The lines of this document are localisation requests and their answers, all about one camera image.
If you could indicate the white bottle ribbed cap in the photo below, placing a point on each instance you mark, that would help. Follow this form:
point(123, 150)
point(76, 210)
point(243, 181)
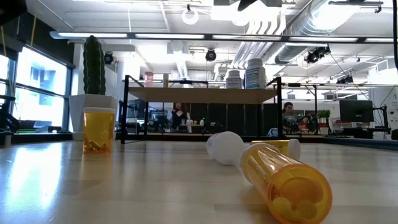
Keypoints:
point(227, 148)

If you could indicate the white melatonin bottle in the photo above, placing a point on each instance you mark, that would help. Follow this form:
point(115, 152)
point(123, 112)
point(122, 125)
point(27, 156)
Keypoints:
point(234, 80)

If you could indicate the black background furniture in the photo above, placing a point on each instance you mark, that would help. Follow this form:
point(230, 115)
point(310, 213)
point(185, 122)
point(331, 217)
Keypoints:
point(4, 119)

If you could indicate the pink translucent pill bottle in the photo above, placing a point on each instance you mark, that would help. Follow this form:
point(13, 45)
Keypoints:
point(149, 80)

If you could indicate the slim white yellow-label tube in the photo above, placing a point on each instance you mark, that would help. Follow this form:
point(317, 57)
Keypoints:
point(165, 81)

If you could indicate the long ceiling light bar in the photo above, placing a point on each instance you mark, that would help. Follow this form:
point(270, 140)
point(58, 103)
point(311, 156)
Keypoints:
point(169, 36)

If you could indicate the black computer monitor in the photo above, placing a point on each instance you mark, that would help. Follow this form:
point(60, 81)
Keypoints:
point(356, 111)

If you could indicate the large white blue-label bottle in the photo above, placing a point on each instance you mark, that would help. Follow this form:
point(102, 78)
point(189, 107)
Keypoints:
point(255, 74)

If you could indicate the small amber pill bottle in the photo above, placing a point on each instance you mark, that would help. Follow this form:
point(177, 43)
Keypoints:
point(280, 145)

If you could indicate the person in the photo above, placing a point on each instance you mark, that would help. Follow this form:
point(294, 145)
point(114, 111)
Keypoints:
point(180, 116)
point(288, 115)

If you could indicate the wooden shelf black frame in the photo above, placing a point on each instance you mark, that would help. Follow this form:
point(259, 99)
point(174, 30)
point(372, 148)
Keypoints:
point(202, 95)

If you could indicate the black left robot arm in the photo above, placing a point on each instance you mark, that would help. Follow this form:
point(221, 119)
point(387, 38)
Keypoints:
point(9, 9)

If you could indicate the black round ceiling spotlight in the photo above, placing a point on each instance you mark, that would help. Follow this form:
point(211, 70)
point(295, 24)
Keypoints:
point(108, 58)
point(211, 55)

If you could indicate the wide amber pill bottle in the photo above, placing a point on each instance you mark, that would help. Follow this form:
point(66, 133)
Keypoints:
point(99, 130)

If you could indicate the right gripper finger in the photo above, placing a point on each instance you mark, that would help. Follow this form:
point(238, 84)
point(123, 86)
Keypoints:
point(246, 3)

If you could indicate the black ceiling spotlight cluster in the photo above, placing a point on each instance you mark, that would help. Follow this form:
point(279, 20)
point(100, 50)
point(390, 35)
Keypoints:
point(317, 54)

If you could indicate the black aluminium table frame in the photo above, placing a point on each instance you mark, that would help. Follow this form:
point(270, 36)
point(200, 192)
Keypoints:
point(174, 137)

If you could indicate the large amber pill bottle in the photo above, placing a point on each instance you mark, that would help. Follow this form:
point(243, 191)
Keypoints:
point(286, 183)

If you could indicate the tall green cactus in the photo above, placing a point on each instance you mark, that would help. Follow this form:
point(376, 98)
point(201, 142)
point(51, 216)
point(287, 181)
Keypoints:
point(94, 65)

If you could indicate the small green potted plant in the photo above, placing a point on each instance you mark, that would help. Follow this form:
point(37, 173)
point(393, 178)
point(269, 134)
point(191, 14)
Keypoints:
point(323, 116)

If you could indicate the white hexagonal planter pot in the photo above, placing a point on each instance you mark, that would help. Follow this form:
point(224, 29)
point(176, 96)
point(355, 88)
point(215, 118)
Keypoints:
point(93, 101)

